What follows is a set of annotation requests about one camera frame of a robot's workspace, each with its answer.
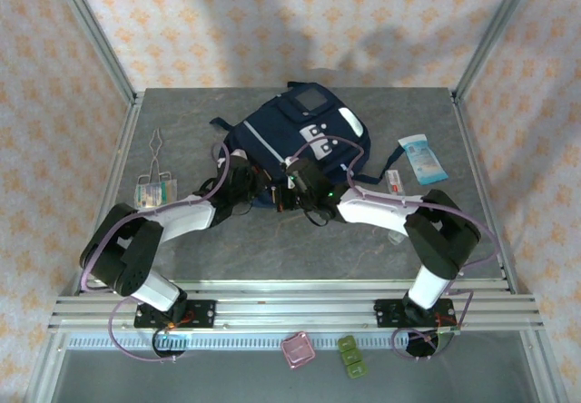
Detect navy blue student backpack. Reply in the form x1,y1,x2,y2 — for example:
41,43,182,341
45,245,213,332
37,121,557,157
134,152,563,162
209,81,405,209

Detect blue wet wipes pack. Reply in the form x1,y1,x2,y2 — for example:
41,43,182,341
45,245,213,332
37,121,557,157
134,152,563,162
397,133,450,187

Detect clear packet of plasters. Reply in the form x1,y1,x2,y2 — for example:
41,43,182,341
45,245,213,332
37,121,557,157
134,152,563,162
133,178,179,215

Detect pink square device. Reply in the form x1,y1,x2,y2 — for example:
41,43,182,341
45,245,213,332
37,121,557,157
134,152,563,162
280,331,317,371

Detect aluminium mounting rail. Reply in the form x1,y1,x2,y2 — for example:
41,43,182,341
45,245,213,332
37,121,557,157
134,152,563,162
48,279,545,331

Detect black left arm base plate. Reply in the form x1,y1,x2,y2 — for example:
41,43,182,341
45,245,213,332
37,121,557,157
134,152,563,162
134,298,217,329

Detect aluminium side rail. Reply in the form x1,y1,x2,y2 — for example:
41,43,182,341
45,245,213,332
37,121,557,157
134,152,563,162
72,92,146,296
449,92,519,296

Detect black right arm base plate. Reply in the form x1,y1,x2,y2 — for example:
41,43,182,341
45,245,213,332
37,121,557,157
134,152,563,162
371,298,456,329

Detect grey slotted cable duct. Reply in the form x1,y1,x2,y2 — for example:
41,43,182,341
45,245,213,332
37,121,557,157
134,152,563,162
67,335,532,350

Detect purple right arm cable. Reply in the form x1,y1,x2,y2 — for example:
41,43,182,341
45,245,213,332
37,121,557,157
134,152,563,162
294,135,503,364

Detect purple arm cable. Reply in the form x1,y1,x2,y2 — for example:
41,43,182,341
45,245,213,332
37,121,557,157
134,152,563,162
294,135,503,364
79,142,237,364

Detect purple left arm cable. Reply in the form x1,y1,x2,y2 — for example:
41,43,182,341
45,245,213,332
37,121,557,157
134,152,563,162
79,142,237,364

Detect aluminium frame post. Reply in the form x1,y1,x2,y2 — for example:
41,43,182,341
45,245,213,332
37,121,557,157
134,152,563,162
451,0,542,104
47,0,140,107

